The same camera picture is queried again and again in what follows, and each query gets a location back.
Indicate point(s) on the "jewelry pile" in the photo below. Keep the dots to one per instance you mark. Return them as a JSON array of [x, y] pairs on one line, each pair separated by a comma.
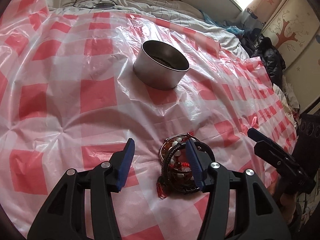
[[176, 175]]

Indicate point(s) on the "red white checkered plastic sheet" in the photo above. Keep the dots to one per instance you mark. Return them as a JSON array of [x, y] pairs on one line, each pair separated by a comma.
[[70, 98]]

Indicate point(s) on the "black jacket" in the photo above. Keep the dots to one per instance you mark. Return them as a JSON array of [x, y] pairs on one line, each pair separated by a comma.
[[258, 45]]

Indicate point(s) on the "round grey charger pad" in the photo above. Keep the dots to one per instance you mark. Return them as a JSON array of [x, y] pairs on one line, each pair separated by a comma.
[[104, 5]]

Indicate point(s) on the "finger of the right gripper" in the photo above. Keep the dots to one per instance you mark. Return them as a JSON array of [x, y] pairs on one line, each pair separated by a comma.
[[292, 177], [260, 136]]

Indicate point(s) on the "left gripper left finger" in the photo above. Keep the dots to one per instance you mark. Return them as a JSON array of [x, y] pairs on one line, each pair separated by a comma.
[[62, 216]]

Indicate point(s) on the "blue plastic bag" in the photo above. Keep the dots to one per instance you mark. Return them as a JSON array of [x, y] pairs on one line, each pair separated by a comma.
[[229, 27]]

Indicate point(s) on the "tree decorated wardrobe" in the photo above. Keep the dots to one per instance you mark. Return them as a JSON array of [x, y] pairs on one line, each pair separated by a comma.
[[294, 31]]

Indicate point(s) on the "round silver metal tin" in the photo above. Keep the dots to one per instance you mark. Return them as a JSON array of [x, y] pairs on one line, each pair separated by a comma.
[[160, 65]]

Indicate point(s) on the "person right hand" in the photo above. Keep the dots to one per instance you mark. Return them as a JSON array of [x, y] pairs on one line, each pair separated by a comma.
[[285, 195]]

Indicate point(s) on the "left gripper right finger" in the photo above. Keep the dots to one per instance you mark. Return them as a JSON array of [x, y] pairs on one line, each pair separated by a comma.
[[239, 205]]

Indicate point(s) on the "white striped duvet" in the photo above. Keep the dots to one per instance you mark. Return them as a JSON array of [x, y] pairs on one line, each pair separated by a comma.
[[173, 11]]

